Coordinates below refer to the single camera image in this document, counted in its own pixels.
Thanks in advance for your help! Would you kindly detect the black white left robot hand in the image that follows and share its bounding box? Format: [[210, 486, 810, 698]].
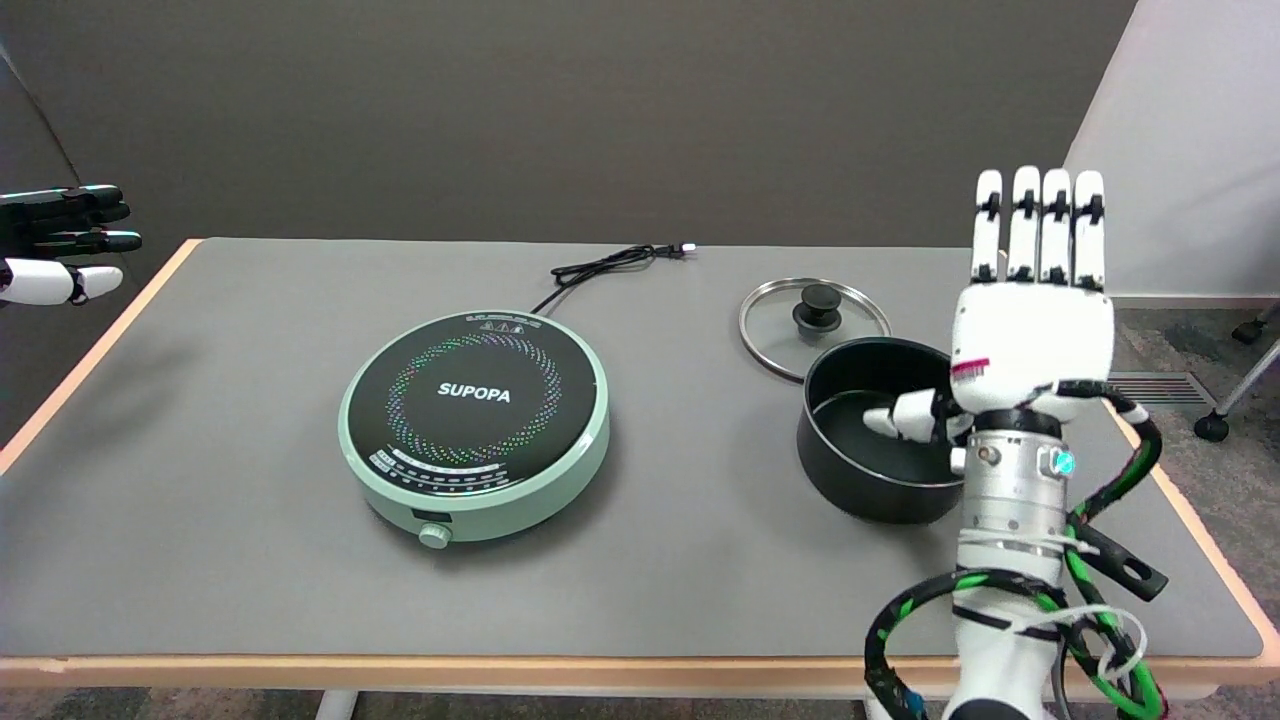
[[0, 185, 143, 308]]

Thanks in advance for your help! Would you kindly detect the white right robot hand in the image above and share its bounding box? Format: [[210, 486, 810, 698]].
[[862, 166, 1117, 443]]

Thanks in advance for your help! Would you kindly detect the black cooking pot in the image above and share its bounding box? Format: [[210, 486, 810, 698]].
[[796, 337, 1169, 603]]

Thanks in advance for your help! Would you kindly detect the glass pot lid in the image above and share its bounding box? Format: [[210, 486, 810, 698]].
[[738, 278, 893, 384]]

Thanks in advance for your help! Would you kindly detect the floor air vent grille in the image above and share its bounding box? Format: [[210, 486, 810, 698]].
[[1106, 372, 1219, 412]]

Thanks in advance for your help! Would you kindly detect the chair leg with caster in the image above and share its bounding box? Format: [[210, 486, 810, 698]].
[[1193, 338, 1280, 443]]

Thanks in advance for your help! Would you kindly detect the black chair caster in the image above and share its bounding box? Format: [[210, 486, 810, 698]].
[[1231, 305, 1280, 347]]

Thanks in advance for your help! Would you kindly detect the green round induction cooker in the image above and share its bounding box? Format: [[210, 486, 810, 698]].
[[338, 311, 612, 550]]

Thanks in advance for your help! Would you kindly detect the black cooker power cable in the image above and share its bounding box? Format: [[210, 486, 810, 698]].
[[530, 242, 699, 316]]

